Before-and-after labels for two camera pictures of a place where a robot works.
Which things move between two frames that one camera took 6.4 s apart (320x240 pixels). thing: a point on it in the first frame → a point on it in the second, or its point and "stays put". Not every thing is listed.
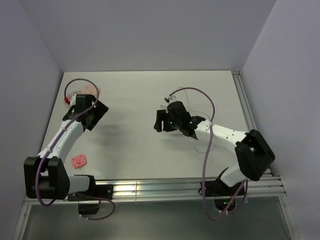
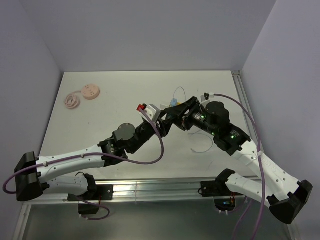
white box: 163,107 stays put
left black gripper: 100,110 → 165,126
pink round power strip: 89,88 stays put
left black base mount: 103,191 stays put
